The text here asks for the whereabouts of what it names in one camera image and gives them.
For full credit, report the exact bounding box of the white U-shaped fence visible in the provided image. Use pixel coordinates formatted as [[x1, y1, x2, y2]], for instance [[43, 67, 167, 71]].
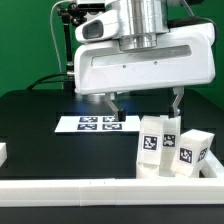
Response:
[[0, 153, 224, 207]]

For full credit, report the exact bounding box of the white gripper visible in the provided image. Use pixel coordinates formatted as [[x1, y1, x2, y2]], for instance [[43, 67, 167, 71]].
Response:
[[74, 23, 215, 122]]

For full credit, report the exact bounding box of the white round stool seat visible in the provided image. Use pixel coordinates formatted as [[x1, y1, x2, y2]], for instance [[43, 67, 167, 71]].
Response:
[[136, 163, 174, 179]]

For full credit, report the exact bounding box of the white marker sheet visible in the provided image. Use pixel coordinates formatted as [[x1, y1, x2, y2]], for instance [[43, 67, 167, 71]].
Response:
[[55, 116, 140, 133]]

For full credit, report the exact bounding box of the black cable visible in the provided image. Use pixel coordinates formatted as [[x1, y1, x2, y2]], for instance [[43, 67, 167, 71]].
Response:
[[26, 73, 76, 91]]

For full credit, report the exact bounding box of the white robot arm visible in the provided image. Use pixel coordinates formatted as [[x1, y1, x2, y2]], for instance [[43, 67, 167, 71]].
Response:
[[74, 0, 217, 121]]

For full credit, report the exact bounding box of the black camera stand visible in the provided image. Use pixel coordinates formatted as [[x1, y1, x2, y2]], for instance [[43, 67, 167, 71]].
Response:
[[57, 2, 86, 92]]

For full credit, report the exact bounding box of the white cable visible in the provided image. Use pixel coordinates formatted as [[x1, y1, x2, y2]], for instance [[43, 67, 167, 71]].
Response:
[[49, 0, 73, 74]]

